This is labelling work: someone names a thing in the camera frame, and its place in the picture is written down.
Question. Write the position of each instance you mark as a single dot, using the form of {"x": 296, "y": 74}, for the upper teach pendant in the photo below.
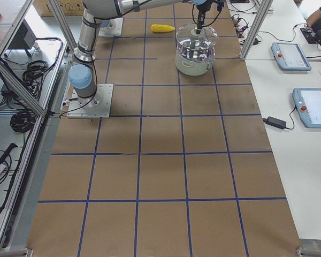
{"x": 290, "y": 57}

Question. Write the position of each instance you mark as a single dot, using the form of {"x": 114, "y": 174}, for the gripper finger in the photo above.
{"x": 200, "y": 21}

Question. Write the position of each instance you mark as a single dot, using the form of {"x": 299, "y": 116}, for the black power adapter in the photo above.
{"x": 278, "y": 123}

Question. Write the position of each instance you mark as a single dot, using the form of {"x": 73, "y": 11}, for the glass pot lid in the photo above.
{"x": 191, "y": 37}

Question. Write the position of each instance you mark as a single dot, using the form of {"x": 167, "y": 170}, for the teach pendant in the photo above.
{"x": 290, "y": 57}
{"x": 308, "y": 104}

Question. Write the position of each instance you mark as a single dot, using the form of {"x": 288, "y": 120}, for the lower teach pendant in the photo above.
{"x": 308, "y": 104}

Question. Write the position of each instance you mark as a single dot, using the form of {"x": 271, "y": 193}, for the pale green cooking pot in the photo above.
{"x": 195, "y": 56}

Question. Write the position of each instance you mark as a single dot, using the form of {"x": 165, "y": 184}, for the yellow corn cob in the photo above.
{"x": 160, "y": 28}

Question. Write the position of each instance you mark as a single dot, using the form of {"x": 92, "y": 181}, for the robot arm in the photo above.
{"x": 81, "y": 75}

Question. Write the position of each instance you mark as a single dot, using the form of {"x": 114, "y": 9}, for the brown paper table mat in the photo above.
{"x": 183, "y": 166}

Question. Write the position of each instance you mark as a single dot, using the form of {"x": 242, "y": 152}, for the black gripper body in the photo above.
{"x": 201, "y": 10}

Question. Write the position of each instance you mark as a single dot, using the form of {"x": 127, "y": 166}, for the aluminium frame post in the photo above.
{"x": 260, "y": 16}

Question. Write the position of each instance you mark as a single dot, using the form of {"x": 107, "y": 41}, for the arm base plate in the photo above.
{"x": 98, "y": 107}
{"x": 111, "y": 28}

